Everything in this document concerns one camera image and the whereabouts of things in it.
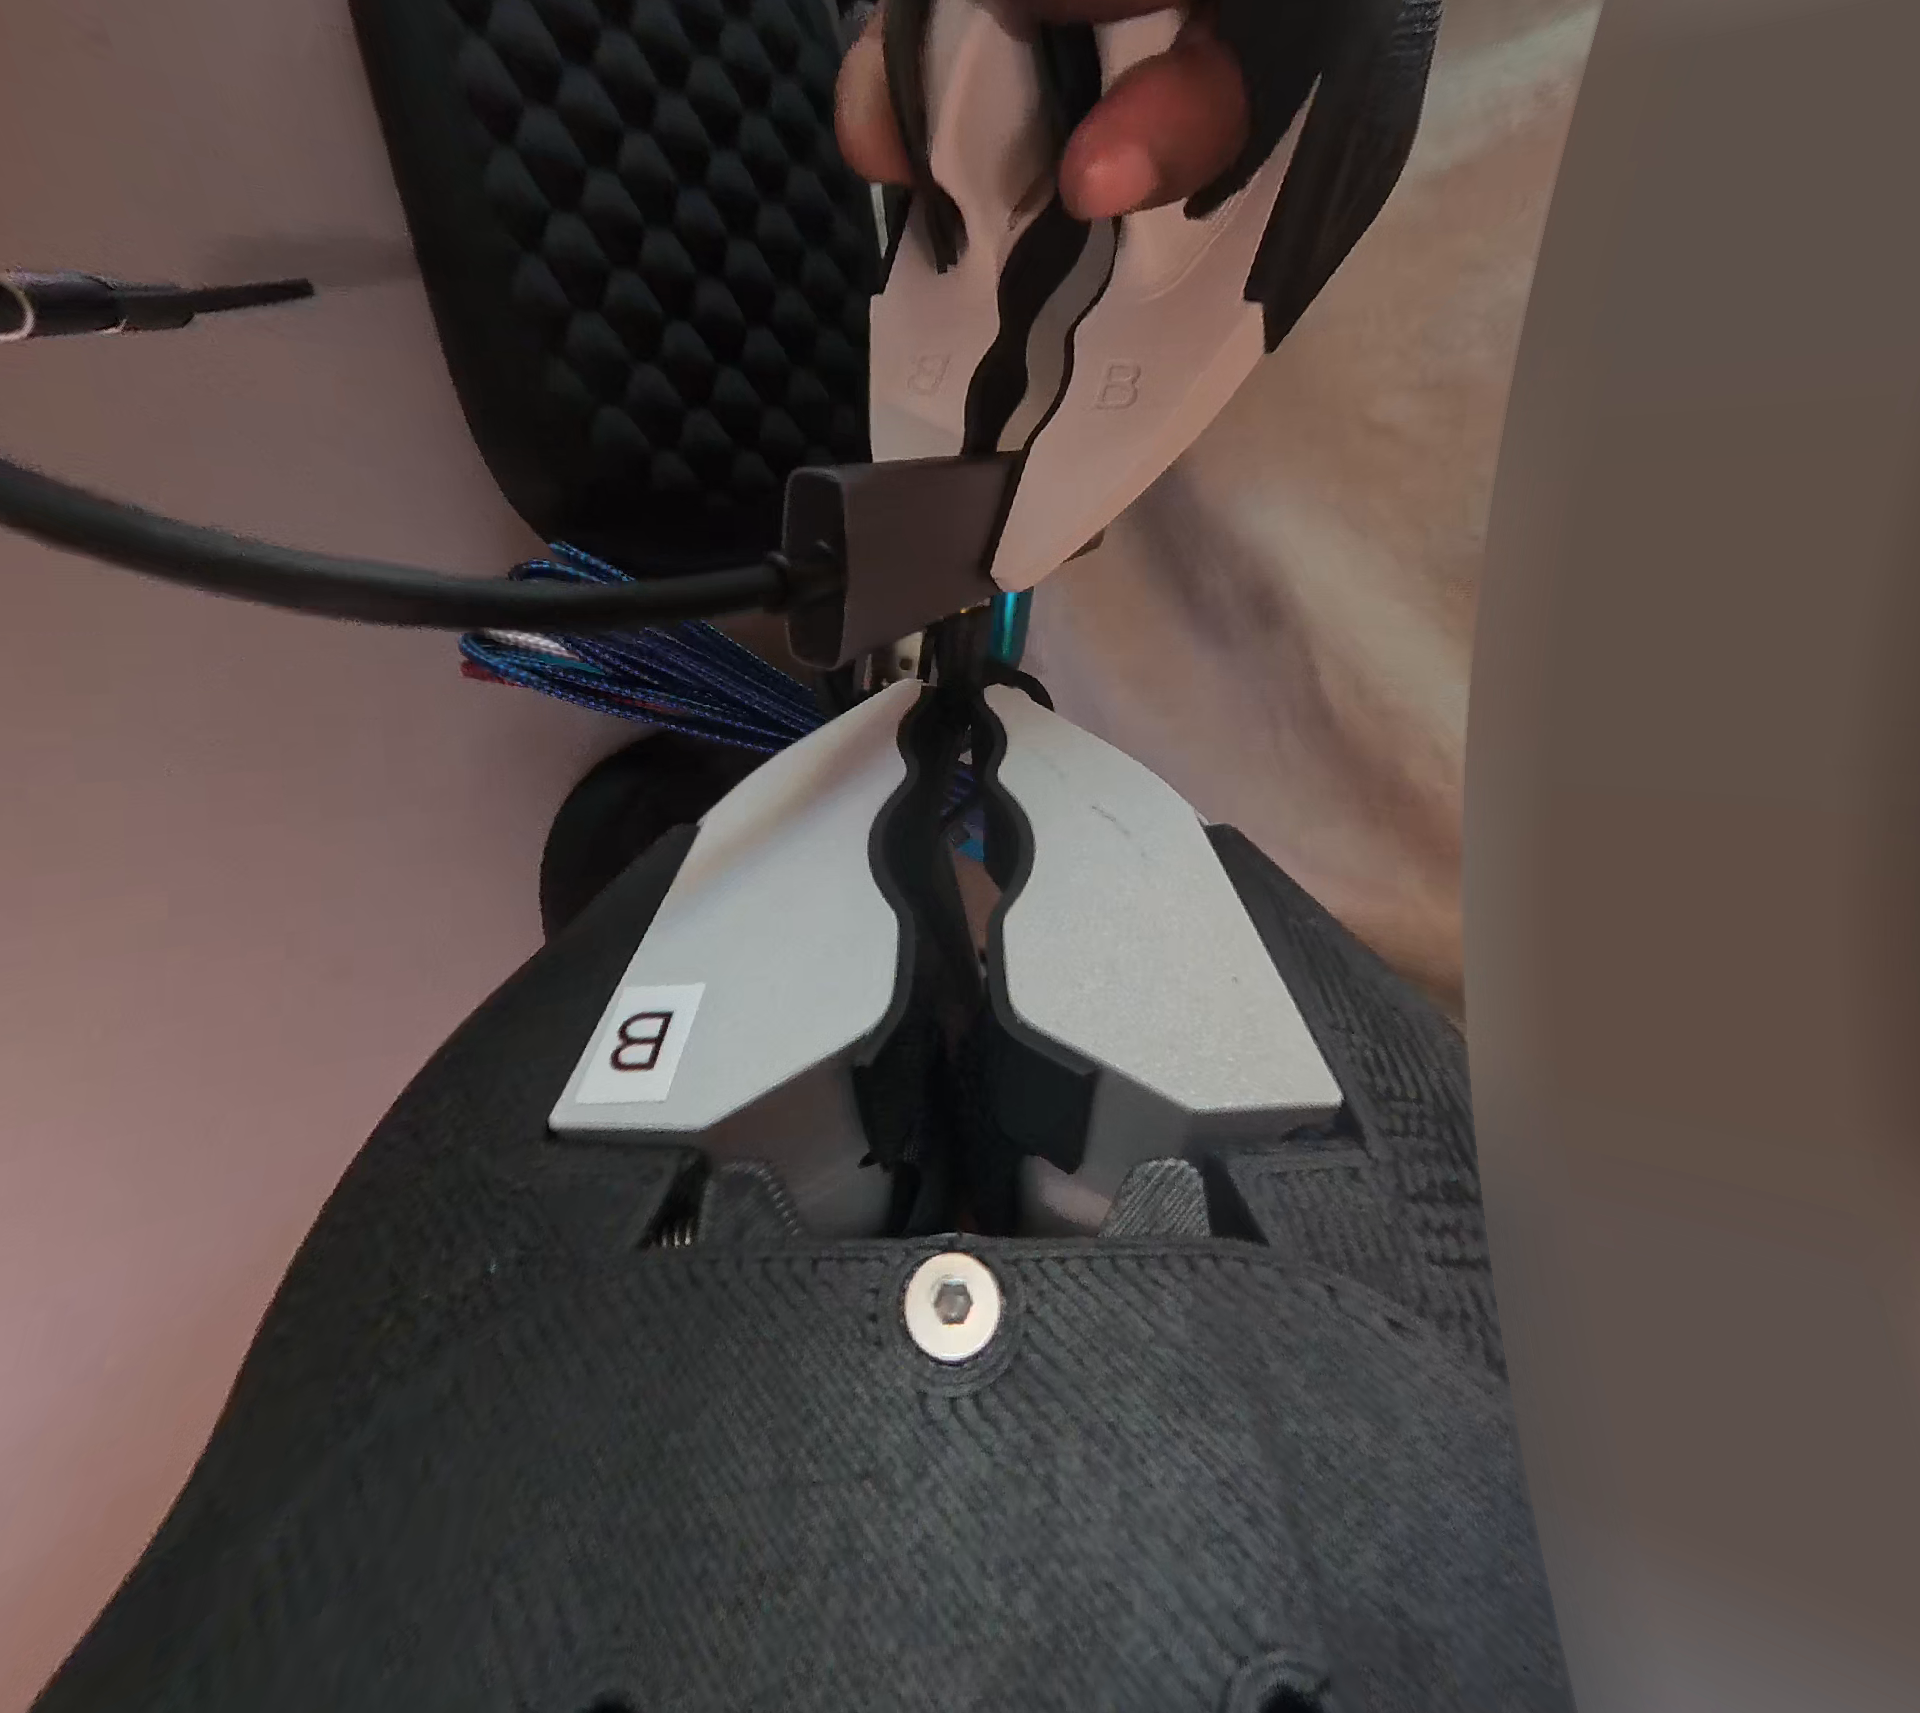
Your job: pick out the grey usb hub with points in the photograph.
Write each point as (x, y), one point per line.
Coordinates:
(900, 528)

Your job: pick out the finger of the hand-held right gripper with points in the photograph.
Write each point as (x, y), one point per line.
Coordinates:
(1141, 408)
(922, 379)

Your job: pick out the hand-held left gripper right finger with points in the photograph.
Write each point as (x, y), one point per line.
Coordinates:
(1171, 963)

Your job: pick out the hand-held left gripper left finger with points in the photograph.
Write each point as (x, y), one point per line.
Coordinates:
(751, 948)

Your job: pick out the black foam-lined case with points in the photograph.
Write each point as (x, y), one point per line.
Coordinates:
(601, 168)

